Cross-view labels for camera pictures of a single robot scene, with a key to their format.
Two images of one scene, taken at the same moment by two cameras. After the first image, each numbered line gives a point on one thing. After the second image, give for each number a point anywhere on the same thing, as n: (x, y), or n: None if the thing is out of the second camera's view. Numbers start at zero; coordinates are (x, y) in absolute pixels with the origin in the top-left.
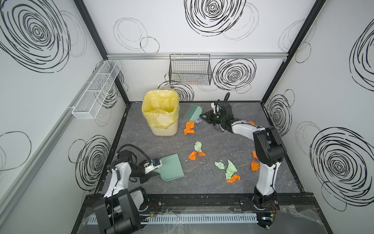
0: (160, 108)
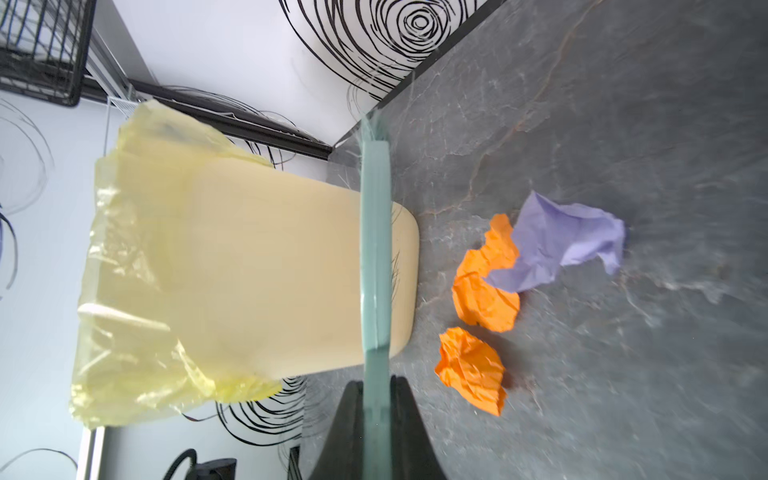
0: (208, 274)
